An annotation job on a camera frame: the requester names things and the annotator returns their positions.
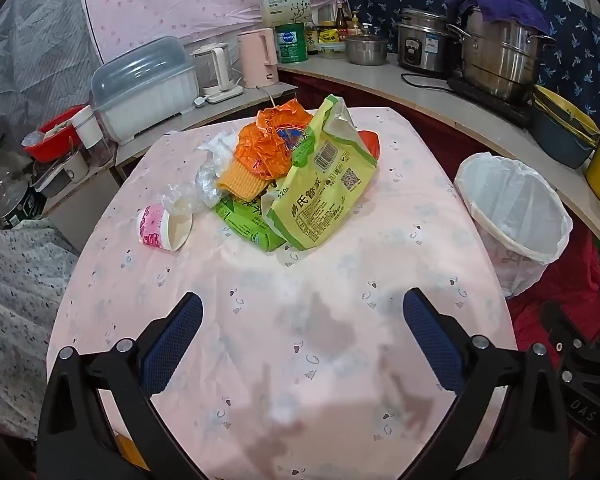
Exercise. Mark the red cloth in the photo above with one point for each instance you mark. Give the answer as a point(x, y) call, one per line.
point(560, 290)

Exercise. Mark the clear plastic bag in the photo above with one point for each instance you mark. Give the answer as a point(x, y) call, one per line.
point(205, 180)

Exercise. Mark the steel rice cooker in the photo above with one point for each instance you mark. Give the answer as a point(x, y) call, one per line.
point(422, 45)

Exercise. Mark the small steel pot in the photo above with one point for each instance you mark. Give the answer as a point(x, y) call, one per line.
point(365, 49)

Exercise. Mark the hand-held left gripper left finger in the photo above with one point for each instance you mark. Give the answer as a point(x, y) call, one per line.
point(172, 345)

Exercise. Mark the white cup dark base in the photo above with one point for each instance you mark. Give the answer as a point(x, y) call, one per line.
point(90, 135)

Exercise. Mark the orange wrapper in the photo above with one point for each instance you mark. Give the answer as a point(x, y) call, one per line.
point(265, 145)

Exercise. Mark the red plastic bowl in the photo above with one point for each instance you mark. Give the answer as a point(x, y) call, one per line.
point(55, 132)

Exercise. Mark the clear food container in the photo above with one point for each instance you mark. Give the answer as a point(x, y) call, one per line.
point(332, 51)

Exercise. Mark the navy printed fabric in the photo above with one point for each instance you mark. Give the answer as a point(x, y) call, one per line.
point(580, 45)

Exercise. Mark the large steel steamer pot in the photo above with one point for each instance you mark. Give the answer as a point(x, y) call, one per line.
point(500, 60)

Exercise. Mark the bin with white liner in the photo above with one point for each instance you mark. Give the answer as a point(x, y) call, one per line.
point(510, 210)

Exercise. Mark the pale green carton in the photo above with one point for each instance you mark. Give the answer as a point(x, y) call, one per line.
point(285, 7)

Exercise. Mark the grey floral cloth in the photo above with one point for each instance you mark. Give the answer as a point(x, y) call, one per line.
point(20, 310)

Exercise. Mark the dark jar green label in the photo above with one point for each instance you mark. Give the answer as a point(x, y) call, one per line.
point(20, 207)

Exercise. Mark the grey patterned curtain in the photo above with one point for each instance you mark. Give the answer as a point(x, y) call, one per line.
point(35, 55)

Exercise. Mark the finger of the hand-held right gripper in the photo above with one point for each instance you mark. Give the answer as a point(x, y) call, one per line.
point(560, 325)

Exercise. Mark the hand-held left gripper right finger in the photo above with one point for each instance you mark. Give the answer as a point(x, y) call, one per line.
point(430, 340)

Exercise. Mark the amber sauce bottle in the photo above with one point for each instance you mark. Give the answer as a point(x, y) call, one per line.
point(355, 24)

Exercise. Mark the tall sauce bottle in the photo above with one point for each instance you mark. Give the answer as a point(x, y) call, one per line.
point(340, 17)

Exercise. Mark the yellow green snack bag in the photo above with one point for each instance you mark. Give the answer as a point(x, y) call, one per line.
point(325, 185)

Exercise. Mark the red orange plastic bag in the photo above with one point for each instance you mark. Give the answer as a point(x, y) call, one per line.
point(370, 145)

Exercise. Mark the green tin can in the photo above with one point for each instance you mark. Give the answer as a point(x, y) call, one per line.
point(291, 42)

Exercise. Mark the white power plug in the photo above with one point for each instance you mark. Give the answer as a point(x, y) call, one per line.
point(202, 101)

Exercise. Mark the white glass kettle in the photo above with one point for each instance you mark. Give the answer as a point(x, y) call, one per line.
point(220, 67)

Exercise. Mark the stacked yellow blue bowls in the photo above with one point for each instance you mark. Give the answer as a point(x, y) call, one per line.
point(560, 145)

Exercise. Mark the pink electric kettle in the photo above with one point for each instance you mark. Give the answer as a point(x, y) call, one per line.
point(257, 60)

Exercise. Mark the green carton box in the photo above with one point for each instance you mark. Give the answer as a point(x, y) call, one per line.
point(245, 225)

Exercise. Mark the black induction cooker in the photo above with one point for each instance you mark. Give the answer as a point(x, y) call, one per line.
point(500, 107)

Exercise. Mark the white dish box clear lid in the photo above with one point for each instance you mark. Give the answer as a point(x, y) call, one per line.
point(145, 105)

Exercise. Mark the purple towel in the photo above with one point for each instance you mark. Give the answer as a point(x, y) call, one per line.
point(500, 2)

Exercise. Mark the pink printed tablecloth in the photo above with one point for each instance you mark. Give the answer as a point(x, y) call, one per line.
point(280, 320)

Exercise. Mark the dark sauce jar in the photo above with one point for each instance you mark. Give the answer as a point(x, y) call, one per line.
point(313, 40)

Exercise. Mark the pink paper cup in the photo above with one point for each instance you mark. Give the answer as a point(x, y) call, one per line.
point(152, 227)

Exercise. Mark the low side cabinet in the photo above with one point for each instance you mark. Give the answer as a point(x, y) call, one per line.
point(140, 150)

